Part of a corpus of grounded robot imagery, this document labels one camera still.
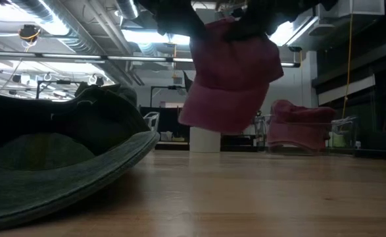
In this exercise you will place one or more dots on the white plant pot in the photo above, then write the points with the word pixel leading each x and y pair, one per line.
pixel 205 141

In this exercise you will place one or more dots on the black pipe stand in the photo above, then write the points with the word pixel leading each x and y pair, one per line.
pixel 62 81
pixel 168 87

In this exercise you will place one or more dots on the ceiling light panel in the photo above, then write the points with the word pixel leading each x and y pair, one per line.
pixel 291 31
pixel 146 36

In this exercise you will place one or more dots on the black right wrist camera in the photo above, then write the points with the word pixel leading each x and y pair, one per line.
pixel 173 16

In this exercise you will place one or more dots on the silver air duct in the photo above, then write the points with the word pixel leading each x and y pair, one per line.
pixel 128 8

